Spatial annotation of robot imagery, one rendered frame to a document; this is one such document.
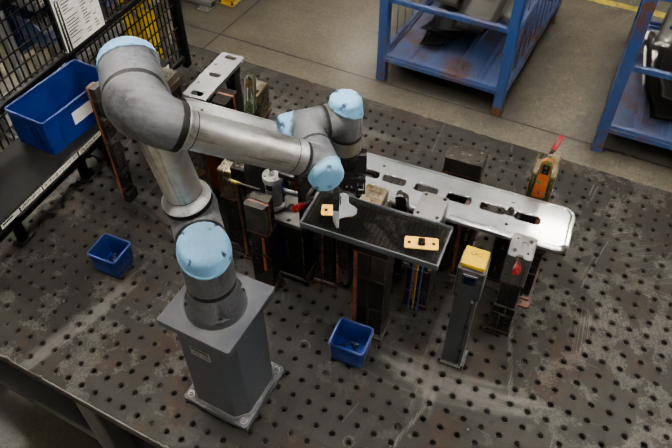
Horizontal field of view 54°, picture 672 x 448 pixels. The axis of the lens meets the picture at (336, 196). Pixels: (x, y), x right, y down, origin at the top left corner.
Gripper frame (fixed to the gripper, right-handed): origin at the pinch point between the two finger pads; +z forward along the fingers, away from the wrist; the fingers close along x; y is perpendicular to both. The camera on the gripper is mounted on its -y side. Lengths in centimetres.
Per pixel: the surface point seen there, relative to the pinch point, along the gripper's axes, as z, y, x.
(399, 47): 101, 20, 232
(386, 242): 1.6, 13.1, -9.7
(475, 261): 1.6, 34.7, -14.1
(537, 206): 18, 58, 21
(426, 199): 6.6, 23.8, 10.8
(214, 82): 18, -50, 75
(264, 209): 10.1, -20.8, 6.8
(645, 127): 101, 151, 165
